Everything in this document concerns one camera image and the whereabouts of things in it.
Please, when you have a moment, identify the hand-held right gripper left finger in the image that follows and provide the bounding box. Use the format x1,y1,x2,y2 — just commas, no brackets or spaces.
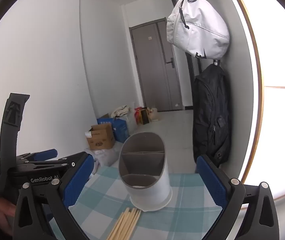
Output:
12,152,95,240

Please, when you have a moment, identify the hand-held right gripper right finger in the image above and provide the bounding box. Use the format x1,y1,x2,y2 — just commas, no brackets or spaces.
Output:
196,154,280,240

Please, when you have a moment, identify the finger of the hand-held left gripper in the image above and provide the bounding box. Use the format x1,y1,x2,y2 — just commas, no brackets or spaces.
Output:
16,149,58,165
13,152,87,178

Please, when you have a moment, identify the grey white utensil holder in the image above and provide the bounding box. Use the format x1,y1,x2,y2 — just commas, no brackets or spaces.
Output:
118,132,173,212

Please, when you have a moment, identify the bundle of bamboo chopsticks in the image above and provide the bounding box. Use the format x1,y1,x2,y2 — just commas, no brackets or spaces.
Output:
106,207,142,240

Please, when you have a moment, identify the person's left hand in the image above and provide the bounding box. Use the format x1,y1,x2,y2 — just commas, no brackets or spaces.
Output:
0,194,17,237

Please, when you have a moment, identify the teal plaid tablecloth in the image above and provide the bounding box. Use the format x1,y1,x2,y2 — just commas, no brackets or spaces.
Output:
41,166,221,240

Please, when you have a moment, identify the grey poly mailer bag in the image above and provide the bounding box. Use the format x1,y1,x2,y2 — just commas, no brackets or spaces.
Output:
90,149,120,167

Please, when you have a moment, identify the brown cardboard box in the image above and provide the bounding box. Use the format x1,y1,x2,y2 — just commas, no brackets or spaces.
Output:
85,123,115,151

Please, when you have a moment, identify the black backpack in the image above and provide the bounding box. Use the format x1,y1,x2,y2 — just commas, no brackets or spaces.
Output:
192,63,232,168

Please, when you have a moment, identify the blue cardboard box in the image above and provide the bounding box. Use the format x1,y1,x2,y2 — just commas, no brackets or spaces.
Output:
97,114,130,143

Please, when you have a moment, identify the beige cloth bag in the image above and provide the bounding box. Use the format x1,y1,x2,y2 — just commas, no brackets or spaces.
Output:
111,105,130,119

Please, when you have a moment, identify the gold-framed bright window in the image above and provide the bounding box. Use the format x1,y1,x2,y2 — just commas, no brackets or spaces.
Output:
220,0,285,198

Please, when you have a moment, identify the beige plastic bag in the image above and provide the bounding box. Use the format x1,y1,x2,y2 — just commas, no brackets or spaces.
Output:
149,106,160,122

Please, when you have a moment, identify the dark yellow paper bag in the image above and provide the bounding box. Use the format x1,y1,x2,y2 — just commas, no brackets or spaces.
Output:
140,107,150,125

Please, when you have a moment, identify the black open door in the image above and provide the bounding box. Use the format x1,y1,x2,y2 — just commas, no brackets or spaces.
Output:
164,0,200,110

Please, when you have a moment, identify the grey entrance door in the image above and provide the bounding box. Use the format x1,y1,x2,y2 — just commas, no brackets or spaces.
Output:
130,19,183,112

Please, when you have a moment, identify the white sling bag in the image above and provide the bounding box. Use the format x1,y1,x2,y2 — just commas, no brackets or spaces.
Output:
167,0,230,59

